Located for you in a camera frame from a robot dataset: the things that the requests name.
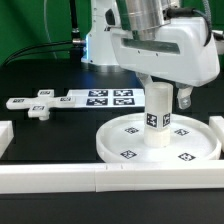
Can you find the white front fence bar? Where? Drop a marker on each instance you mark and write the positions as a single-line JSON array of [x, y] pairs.
[[16, 179]]

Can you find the white fence block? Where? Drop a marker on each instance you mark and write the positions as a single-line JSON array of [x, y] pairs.
[[6, 135], [216, 123]]

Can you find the white round table top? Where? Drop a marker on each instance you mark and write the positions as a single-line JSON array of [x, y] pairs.
[[122, 140]]

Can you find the white cross-shaped table base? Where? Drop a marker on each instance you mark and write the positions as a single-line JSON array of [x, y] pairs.
[[39, 106]]

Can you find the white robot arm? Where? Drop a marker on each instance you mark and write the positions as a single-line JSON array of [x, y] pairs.
[[153, 38]]

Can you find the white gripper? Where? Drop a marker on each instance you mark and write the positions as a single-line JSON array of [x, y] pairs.
[[177, 54]]

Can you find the white left fence block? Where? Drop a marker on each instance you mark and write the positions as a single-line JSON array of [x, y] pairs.
[[6, 135]]

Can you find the white marker sheet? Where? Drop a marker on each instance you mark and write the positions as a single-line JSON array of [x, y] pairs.
[[108, 98]]

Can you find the white right fence block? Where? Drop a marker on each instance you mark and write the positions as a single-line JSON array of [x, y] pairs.
[[216, 123]]

